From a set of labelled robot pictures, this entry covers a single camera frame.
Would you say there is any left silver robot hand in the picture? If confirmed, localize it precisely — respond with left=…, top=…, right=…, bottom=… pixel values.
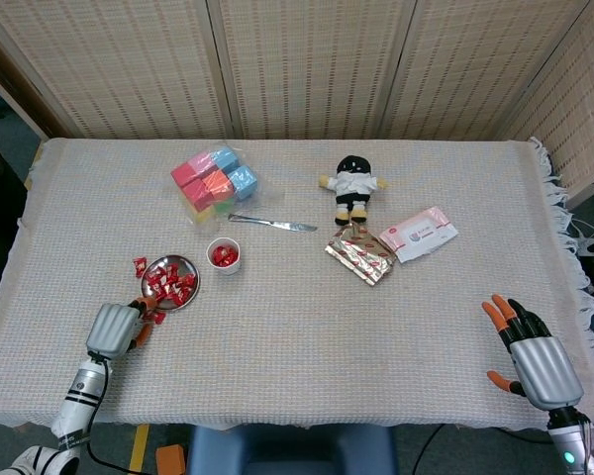
left=85, top=296, right=155, bottom=358

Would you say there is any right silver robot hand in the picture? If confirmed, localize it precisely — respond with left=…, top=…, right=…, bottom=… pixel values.
left=481, top=294, right=585, bottom=411

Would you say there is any pile of red candies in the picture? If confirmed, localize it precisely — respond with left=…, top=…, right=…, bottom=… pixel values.
left=145, top=264, right=197, bottom=307

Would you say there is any round metal plate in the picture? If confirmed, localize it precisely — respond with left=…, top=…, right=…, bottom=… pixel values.
left=141, top=253, right=202, bottom=313

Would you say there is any white paper cup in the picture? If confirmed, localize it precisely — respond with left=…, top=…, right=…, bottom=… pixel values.
left=206, top=237, right=243, bottom=276

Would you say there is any orange block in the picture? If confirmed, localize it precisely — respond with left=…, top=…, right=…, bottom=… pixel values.
left=156, top=443, right=187, bottom=474

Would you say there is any red foam cube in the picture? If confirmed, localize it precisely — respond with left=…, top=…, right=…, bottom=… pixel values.
left=181, top=178, right=215, bottom=213
left=170, top=162, right=197, bottom=189

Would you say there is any orange foam cube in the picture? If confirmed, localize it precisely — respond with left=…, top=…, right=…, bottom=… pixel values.
left=202, top=171, right=233, bottom=199

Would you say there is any beige woven tablecloth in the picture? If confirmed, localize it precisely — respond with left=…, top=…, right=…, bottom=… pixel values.
left=0, top=137, right=594, bottom=431

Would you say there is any pink white wet wipes pack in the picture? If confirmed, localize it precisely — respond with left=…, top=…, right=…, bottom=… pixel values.
left=378, top=206, right=459, bottom=264

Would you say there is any pink foam cube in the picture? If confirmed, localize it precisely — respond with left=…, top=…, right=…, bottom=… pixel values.
left=186, top=150, right=219, bottom=173

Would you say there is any silver table knife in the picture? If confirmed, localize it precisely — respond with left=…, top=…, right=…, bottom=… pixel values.
left=227, top=213, right=319, bottom=234

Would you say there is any light blue foam cube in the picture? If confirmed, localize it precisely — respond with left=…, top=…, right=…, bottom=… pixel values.
left=227, top=165, right=259, bottom=203
left=212, top=146, right=242, bottom=172

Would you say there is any clear plastic bag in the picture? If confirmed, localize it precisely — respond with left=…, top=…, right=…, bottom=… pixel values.
left=170, top=141, right=278, bottom=235

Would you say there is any gold foil snack package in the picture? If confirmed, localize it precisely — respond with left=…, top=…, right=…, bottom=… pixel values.
left=324, top=222, right=396, bottom=288

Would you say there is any blue chair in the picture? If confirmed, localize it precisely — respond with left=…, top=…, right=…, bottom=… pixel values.
left=186, top=424, right=398, bottom=475

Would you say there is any woven bamboo screen panel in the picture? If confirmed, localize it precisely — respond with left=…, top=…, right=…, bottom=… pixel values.
left=207, top=0, right=420, bottom=142
left=497, top=0, right=594, bottom=199
left=0, top=0, right=229, bottom=141
left=380, top=0, right=593, bottom=142

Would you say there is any brown wooden board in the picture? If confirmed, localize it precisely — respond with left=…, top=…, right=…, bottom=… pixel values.
left=0, top=22, right=60, bottom=143

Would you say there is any plush doll in white shirt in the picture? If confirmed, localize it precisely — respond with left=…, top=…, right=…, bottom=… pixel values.
left=318, top=154, right=390, bottom=225

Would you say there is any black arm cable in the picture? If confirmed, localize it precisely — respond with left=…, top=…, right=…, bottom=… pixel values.
left=86, top=350, right=148, bottom=471

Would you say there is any black floor cable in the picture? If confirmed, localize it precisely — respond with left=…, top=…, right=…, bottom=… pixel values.
left=412, top=423, right=447, bottom=475

